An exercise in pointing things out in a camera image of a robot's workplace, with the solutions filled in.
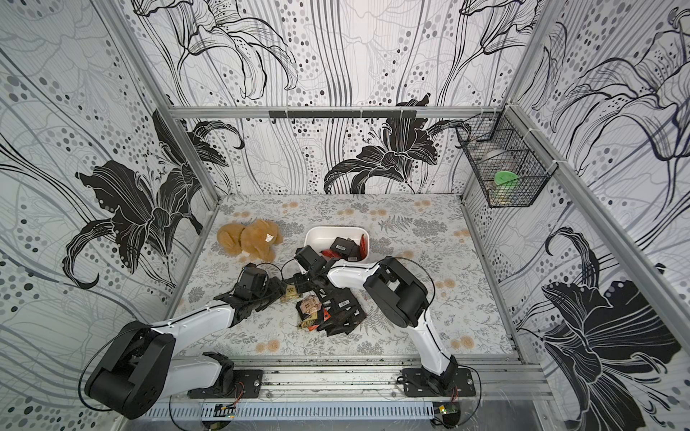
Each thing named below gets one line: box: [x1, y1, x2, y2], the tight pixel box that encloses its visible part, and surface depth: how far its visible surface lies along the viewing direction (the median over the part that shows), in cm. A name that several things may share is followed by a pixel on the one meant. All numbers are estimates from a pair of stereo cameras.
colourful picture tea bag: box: [295, 294, 323, 332], surface depth 87 cm
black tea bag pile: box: [315, 284, 368, 337], surface depth 85 cm
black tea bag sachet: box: [329, 237, 361, 262], surface depth 100 cm
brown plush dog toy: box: [216, 219, 284, 263], surface depth 95 cm
